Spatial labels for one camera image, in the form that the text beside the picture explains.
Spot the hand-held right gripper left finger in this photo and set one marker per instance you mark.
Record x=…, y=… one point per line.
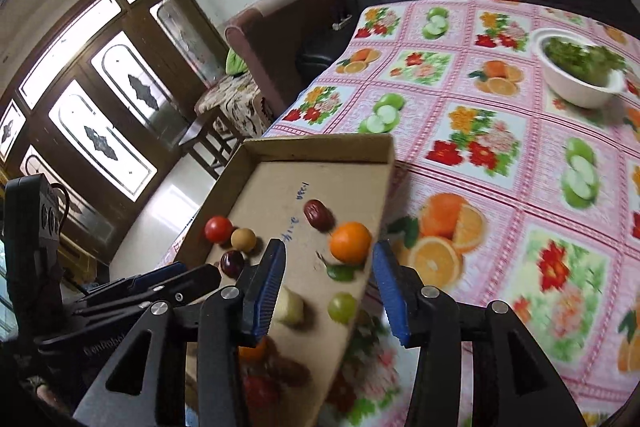
x=265, y=294

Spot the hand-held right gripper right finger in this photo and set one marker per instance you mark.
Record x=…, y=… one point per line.
x=392, y=299

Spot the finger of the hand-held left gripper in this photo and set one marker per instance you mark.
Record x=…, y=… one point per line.
x=195, y=279
x=160, y=273

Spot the pale cut piece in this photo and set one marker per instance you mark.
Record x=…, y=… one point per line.
x=290, y=307

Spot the dark red plum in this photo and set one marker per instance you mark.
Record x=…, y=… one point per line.
x=232, y=263

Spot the green grape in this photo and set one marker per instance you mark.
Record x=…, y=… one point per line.
x=342, y=308

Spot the red tomato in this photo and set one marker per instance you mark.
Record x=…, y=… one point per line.
x=218, y=229
x=260, y=391

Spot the green chili pepper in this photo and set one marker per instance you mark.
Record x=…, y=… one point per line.
x=342, y=273

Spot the large orange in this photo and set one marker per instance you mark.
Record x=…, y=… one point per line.
x=253, y=351

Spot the small orange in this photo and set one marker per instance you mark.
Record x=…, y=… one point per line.
x=350, y=243

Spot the dark red date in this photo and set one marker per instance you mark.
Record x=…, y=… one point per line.
x=286, y=367

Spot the dark red jujube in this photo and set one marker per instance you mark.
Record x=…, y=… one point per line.
x=318, y=213

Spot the cardboard box tray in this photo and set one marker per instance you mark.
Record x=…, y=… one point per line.
x=280, y=187

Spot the wooden stool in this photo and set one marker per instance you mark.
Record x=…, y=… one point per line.
x=200, y=137

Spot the patterned blanket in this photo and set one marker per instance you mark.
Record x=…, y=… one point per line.
x=235, y=104

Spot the wooden glass panel door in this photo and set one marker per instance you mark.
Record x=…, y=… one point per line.
x=165, y=57

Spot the green cushion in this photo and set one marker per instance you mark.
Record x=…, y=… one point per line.
x=236, y=62

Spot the brown armchair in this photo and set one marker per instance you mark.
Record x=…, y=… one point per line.
x=280, y=27

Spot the white bowl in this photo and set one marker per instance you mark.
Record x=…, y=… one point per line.
x=575, y=92

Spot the small grey object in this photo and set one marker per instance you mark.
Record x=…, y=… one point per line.
x=343, y=22

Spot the green leafy vegetables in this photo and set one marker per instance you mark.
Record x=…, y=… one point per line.
x=580, y=57

